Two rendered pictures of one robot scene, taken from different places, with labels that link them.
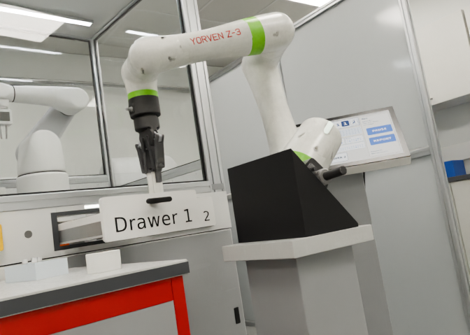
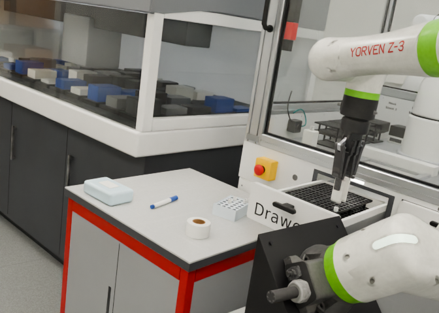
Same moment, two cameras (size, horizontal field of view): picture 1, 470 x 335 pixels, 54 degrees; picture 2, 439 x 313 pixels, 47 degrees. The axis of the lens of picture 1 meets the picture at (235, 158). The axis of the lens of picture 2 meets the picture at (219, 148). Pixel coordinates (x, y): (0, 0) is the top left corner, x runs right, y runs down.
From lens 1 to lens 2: 1.47 m
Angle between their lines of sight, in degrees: 86
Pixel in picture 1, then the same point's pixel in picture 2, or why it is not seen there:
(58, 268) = (227, 215)
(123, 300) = (154, 255)
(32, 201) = (305, 153)
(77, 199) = not seen: hidden behind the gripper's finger
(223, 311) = not seen: outside the picture
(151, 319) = (165, 279)
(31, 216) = (300, 164)
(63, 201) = (326, 163)
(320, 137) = (362, 247)
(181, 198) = (318, 217)
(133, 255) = not seen: hidden behind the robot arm
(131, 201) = (272, 196)
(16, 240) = (286, 178)
